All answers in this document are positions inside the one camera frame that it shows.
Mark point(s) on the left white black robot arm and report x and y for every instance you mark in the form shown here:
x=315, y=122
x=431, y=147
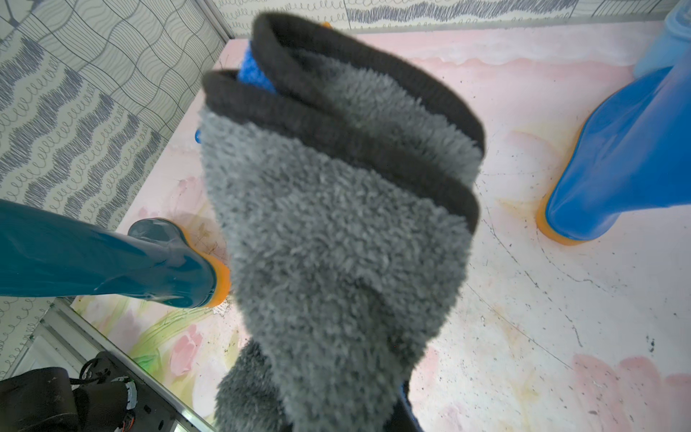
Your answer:
x=49, y=400

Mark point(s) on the light blue plastic toolbox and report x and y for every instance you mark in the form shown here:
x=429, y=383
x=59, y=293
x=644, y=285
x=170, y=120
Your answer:
x=670, y=45

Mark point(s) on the grey microfibre cloth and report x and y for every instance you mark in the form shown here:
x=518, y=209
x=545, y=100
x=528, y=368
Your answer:
x=344, y=189

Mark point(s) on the green rubber boot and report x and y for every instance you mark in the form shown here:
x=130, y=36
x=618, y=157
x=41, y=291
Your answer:
x=44, y=254

